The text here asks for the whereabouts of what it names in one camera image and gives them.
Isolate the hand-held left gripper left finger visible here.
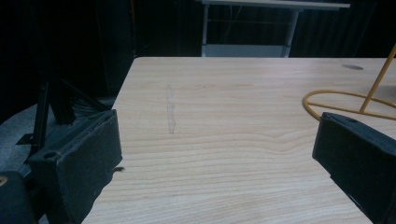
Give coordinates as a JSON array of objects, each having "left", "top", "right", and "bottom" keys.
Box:
[{"left": 23, "top": 108, "right": 123, "bottom": 224}]

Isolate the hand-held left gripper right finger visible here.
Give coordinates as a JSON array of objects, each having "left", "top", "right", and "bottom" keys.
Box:
[{"left": 312, "top": 112, "right": 396, "bottom": 224}]

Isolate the black metal stand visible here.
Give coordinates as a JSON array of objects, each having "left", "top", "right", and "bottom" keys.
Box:
[{"left": 16, "top": 76, "right": 110, "bottom": 157}]

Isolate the yellow wire stand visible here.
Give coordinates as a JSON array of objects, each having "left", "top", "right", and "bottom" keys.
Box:
[{"left": 302, "top": 43, "right": 396, "bottom": 122}]

